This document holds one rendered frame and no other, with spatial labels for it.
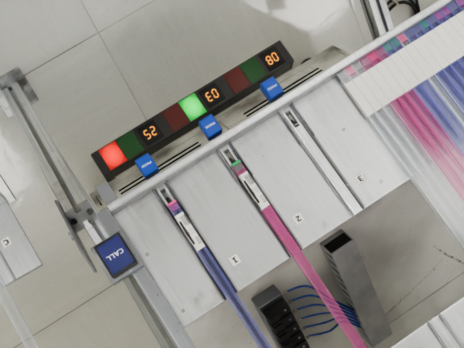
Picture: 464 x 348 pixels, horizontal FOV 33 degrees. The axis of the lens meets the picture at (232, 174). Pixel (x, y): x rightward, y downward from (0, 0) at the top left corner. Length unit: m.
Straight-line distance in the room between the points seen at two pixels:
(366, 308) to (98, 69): 0.81
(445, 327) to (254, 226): 0.30
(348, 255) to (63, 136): 0.76
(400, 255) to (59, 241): 0.85
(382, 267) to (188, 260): 0.55
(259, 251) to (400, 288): 0.55
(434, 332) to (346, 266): 0.35
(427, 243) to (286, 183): 0.52
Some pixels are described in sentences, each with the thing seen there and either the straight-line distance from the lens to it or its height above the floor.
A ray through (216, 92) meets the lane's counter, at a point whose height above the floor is 0.66.
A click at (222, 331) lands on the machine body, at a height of 0.62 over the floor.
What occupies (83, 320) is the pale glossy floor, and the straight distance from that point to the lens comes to 2.11.
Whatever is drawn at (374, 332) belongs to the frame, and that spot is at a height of 0.66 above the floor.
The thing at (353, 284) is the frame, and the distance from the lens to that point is 1.48.
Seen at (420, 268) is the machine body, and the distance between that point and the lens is 1.63.
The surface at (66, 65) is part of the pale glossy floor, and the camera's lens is 1.82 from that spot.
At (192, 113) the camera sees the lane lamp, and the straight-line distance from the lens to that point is 1.19.
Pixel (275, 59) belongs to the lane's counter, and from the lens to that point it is 1.22.
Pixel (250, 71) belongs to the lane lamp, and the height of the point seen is 0.66.
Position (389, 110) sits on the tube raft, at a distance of 1.19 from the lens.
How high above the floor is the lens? 1.71
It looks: 56 degrees down
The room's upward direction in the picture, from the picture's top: 134 degrees clockwise
